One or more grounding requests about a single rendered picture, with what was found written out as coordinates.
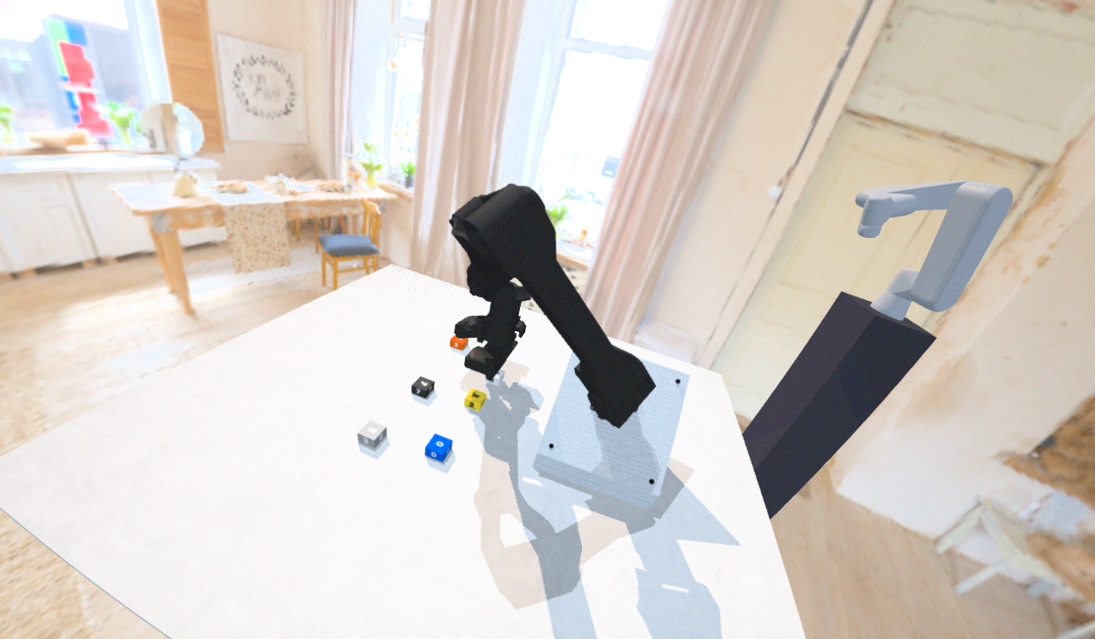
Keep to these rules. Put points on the yellow block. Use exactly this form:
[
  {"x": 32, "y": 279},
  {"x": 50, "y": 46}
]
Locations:
[{"x": 475, "y": 399}]

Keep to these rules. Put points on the blue block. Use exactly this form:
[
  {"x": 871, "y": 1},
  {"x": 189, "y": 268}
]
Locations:
[{"x": 438, "y": 448}]

